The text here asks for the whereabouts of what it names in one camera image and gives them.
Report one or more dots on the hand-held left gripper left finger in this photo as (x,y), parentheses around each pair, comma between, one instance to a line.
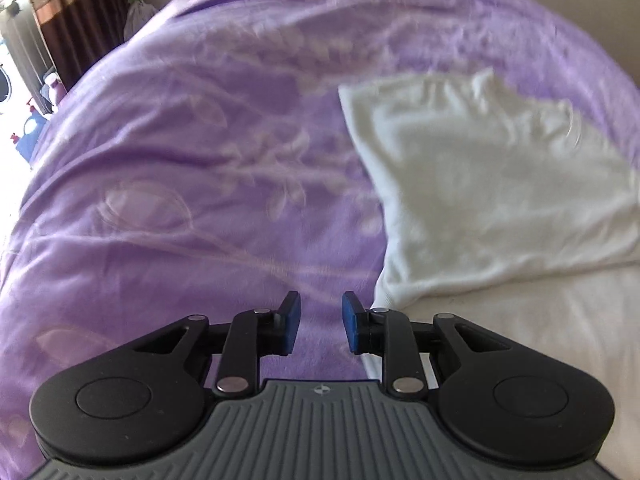
(290,321)

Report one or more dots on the white washing machine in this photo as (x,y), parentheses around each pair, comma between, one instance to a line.
(4,87)

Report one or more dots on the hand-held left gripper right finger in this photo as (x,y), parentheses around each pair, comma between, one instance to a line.
(350,321)

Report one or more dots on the purple patterned blanket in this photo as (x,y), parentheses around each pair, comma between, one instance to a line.
(200,160)

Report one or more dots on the white patterned pillow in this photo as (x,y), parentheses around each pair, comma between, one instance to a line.
(138,15)

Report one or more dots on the cream bed sheet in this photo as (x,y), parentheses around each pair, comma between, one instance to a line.
(525,310)

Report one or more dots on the white shirt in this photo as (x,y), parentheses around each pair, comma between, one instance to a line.
(480,185)

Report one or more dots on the blue detergent bottle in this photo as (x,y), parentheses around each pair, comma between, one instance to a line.
(29,131)

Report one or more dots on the brown striped curtain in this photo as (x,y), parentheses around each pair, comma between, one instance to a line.
(80,10)

